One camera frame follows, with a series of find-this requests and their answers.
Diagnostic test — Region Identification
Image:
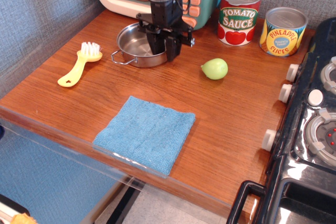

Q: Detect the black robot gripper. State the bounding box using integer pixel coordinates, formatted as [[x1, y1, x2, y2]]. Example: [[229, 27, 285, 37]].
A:
[[137, 0, 194, 62]]

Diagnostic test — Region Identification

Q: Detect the silver metal pan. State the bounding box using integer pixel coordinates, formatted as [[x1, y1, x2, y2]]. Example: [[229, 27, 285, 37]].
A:
[[111, 23, 167, 68]]

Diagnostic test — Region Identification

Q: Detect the blue cloth rag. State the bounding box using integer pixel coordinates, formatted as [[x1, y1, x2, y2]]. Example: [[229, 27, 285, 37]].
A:
[[93, 96, 196, 177]]

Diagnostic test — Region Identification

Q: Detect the green toy pear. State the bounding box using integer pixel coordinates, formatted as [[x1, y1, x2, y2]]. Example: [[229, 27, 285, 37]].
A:
[[201, 58, 228, 80]]

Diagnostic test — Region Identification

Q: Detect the yellow dish brush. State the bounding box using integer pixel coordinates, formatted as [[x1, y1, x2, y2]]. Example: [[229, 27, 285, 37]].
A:
[[57, 42, 102, 88]]

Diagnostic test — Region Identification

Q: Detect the tomato sauce can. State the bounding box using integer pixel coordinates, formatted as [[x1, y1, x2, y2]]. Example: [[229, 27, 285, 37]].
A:
[[217, 0, 261, 46]]

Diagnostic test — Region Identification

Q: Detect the pineapple slices can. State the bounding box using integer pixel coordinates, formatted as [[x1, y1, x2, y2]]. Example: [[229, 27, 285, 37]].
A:
[[259, 7, 308, 57]]

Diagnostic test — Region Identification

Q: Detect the white stove knob middle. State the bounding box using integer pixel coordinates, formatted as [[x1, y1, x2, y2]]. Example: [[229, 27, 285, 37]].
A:
[[278, 84, 292, 103]]

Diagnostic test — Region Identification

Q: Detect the white stove knob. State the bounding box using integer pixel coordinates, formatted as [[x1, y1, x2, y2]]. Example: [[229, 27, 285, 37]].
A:
[[261, 129, 277, 152], [278, 84, 292, 103], [286, 64, 300, 82]]

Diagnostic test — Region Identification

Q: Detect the white stove knob upper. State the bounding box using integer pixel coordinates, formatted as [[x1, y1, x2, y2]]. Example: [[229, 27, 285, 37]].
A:
[[286, 64, 300, 82]]

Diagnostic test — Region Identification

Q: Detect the white stove knob lower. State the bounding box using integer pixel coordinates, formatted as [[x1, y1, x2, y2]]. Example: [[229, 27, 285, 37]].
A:
[[261, 129, 277, 152]]

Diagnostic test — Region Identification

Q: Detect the clear acrylic table guard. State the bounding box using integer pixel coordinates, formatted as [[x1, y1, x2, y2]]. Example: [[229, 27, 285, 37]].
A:
[[1, 105, 231, 218]]

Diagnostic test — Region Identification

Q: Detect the black toy stove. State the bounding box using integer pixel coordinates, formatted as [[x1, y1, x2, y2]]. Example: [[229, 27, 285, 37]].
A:
[[227, 18, 335, 223]]

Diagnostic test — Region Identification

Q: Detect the orange fuzzy object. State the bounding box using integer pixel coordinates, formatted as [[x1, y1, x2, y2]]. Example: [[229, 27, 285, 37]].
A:
[[10, 214, 37, 224]]

